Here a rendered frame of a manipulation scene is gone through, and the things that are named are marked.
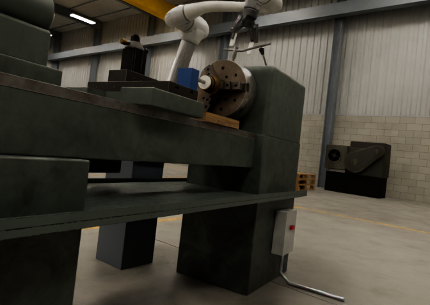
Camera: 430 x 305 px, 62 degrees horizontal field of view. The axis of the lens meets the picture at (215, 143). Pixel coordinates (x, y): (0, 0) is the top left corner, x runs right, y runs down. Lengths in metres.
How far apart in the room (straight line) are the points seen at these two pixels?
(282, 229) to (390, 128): 9.98
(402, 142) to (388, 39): 3.23
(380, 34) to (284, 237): 11.03
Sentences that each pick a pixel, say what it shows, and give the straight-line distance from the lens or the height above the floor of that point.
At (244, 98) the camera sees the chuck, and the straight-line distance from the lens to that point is 1.87.
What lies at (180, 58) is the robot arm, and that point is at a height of 1.32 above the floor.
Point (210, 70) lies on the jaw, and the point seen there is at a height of 1.17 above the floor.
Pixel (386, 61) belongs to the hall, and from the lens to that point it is 12.49.
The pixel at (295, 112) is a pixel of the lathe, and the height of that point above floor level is 1.05.
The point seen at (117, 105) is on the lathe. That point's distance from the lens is 1.15.
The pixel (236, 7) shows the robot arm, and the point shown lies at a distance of 2.21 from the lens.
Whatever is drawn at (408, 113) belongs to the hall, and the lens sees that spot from 11.99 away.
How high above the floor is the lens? 0.74
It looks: 1 degrees up
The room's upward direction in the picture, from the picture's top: 6 degrees clockwise
